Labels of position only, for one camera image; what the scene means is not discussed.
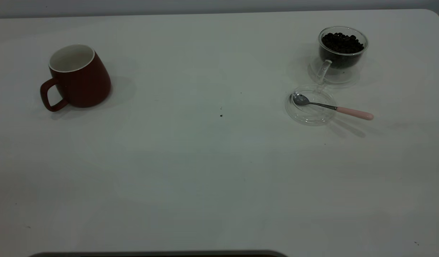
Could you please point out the clear glass cup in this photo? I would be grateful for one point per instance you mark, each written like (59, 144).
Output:
(324, 69)

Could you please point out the dark coffee beans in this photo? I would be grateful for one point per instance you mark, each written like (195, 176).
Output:
(342, 44)

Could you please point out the red ceramic mug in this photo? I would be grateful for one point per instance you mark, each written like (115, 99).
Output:
(85, 84)

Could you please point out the clear glass saucer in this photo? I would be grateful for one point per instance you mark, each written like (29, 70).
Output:
(347, 76)

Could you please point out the small clear glass dish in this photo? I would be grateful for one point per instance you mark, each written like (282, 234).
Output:
(312, 116)

